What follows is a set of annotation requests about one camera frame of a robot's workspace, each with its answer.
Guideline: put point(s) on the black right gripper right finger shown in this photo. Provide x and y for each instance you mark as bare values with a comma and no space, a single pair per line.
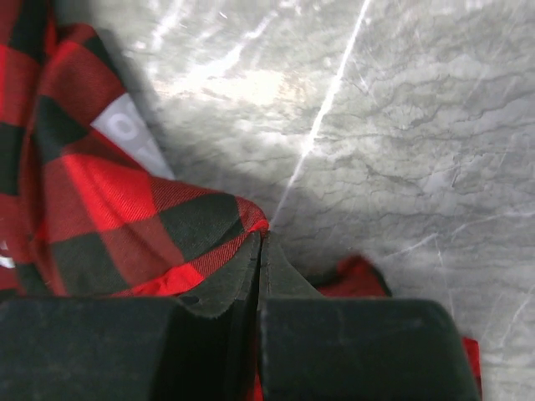
349,338

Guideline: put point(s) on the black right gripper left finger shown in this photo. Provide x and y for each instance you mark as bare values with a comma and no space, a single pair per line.
196,346

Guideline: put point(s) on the red black plaid shirt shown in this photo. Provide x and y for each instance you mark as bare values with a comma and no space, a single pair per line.
89,206

